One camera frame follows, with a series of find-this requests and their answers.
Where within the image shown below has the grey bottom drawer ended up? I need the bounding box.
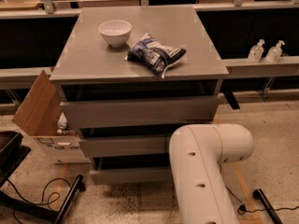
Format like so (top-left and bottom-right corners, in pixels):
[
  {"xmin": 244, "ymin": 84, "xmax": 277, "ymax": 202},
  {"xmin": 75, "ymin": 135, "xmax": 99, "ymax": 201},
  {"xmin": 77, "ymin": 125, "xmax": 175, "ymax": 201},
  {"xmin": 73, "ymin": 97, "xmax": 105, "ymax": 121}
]
[{"xmin": 89, "ymin": 154, "xmax": 173, "ymax": 186}]

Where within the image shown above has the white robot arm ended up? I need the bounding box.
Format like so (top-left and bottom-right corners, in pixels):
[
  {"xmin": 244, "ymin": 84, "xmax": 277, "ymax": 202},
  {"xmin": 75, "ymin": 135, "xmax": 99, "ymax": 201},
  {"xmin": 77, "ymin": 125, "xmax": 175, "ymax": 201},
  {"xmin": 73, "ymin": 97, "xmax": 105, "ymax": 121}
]
[{"xmin": 169, "ymin": 124, "xmax": 254, "ymax": 224}]

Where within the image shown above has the black stand leg right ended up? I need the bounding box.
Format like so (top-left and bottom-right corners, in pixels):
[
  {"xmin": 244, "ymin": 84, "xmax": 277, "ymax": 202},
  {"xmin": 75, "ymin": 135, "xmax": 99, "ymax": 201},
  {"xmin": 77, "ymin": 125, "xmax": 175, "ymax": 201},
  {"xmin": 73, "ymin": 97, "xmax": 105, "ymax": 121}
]
[{"xmin": 253, "ymin": 189, "xmax": 283, "ymax": 224}]

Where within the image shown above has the grey drawer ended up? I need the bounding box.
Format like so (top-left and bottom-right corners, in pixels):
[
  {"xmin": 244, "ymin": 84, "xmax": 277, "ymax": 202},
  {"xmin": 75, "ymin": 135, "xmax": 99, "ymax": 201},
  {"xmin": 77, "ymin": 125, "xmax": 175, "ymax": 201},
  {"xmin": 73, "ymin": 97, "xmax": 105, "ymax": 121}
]
[
  {"xmin": 89, "ymin": 154, "xmax": 173, "ymax": 186},
  {"xmin": 79, "ymin": 134, "xmax": 170, "ymax": 158},
  {"xmin": 61, "ymin": 96, "xmax": 220, "ymax": 128}
]

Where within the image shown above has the grey middle drawer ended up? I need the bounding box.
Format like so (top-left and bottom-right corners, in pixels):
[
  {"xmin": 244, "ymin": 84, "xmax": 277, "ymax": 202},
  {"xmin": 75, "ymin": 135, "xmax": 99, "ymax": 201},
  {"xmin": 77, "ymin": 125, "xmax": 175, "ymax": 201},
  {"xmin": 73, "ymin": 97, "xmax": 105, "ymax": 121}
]
[{"xmin": 79, "ymin": 134, "xmax": 170, "ymax": 158}]

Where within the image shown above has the blue white snack bag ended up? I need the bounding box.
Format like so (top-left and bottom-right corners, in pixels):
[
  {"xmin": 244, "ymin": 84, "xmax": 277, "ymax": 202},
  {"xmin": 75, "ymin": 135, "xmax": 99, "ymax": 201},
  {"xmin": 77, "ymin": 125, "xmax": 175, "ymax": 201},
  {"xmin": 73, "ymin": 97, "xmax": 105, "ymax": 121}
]
[{"xmin": 125, "ymin": 34, "xmax": 186, "ymax": 78}]

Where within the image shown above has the grey drawer cabinet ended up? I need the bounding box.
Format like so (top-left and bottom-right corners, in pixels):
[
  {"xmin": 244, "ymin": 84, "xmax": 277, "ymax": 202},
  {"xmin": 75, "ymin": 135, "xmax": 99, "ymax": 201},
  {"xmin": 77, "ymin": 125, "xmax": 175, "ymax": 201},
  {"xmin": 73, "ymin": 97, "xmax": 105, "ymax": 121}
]
[{"xmin": 50, "ymin": 7, "xmax": 228, "ymax": 184}]

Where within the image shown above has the white ceramic bowl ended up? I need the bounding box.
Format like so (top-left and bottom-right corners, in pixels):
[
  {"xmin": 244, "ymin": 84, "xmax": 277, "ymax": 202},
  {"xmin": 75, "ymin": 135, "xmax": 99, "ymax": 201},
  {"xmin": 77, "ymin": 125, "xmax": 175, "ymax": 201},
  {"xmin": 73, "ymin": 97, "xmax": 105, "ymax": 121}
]
[{"xmin": 98, "ymin": 20, "xmax": 132, "ymax": 47}]

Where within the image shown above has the black floor cable right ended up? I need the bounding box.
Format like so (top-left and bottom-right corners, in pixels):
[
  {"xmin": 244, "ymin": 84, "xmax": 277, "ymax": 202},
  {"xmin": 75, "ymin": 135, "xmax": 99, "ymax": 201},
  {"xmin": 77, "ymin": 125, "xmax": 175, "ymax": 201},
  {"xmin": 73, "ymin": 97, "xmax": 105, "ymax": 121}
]
[{"xmin": 225, "ymin": 185, "xmax": 299, "ymax": 216}]

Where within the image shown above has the grey metal rail shelf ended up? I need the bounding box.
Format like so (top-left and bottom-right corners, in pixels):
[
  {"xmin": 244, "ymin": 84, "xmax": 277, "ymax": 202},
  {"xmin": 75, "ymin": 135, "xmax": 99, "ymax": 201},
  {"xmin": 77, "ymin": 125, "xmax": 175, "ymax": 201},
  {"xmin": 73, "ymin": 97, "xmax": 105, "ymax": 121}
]
[{"xmin": 0, "ymin": 0, "xmax": 299, "ymax": 91}]

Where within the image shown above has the grey top drawer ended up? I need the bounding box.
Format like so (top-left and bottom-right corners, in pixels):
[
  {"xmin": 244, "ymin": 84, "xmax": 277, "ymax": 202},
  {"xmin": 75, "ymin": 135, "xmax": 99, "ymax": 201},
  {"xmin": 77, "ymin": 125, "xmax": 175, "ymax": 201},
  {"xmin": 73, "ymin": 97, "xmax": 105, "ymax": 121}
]
[{"xmin": 61, "ymin": 96, "xmax": 220, "ymax": 128}]

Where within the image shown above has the clear pump bottle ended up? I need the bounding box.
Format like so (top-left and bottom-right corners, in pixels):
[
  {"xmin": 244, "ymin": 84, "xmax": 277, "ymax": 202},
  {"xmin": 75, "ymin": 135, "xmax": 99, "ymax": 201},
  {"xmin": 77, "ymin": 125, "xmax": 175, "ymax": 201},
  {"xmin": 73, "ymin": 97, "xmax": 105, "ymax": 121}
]
[
  {"xmin": 265, "ymin": 40, "xmax": 285, "ymax": 63},
  {"xmin": 248, "ymin": 39, "xmax": 264, "ymax": 62}
]

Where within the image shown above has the right clear pump bottle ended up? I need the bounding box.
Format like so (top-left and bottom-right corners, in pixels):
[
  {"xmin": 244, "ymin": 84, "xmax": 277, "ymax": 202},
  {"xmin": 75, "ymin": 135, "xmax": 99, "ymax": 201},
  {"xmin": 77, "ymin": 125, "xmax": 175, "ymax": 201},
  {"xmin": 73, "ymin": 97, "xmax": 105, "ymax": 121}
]
[{"xmin": 265, "ymin": 40, "xmax": 285, "ymax": 63}]

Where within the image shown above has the left clear pump bottle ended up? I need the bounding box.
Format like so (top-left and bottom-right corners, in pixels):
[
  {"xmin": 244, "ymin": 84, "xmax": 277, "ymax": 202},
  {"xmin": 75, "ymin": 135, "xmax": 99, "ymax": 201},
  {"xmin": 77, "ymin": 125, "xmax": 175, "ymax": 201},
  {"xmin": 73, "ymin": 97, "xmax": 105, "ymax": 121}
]
[{"xmin": 248, "ymin": 39, "xmax": 264, "ymax": 62}]

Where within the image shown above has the black stand base left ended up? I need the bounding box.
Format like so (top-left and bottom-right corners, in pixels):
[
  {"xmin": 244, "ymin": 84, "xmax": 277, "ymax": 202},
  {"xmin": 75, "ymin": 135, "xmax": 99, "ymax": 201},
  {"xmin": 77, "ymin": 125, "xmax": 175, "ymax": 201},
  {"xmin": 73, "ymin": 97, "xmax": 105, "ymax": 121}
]
[{"xmin": 0, "ymin": 131, "xmax": 86, "ymax": 224}]

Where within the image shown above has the open cardboard box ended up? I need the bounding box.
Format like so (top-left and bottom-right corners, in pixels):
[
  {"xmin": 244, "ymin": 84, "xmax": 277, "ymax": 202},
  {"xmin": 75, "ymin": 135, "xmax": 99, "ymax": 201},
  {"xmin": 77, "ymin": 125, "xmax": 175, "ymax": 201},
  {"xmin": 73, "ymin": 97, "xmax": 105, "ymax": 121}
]
[{"xmin": 12, "ymin": 71, "xmax": 90, "ymax": 163}]

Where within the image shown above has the white bottle in box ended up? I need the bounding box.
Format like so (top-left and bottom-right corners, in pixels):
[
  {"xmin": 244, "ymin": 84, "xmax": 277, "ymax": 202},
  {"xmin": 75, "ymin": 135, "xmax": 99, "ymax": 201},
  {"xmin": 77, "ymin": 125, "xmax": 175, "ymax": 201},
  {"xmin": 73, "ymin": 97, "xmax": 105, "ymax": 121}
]
[{"xmin": 57, "ymin": 113, "xmax": 67, "ymax": 130}]

